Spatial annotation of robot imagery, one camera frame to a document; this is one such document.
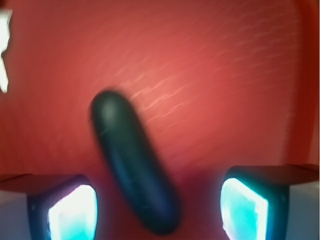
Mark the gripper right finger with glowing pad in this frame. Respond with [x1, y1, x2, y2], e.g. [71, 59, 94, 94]
[220, 164, 320, 240]

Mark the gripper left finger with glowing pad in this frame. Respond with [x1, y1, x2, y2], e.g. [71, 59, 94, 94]
[0, 174, 97, 240]

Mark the dark green plastic pickle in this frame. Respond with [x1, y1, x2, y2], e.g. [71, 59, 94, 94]
[90, 90, 182, 236]

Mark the red plastic tray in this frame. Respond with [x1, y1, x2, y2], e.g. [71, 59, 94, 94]
[0, 0, 319, 240]

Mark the silver key bunch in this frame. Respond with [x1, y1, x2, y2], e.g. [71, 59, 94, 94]
[0, 9, 13, 94]

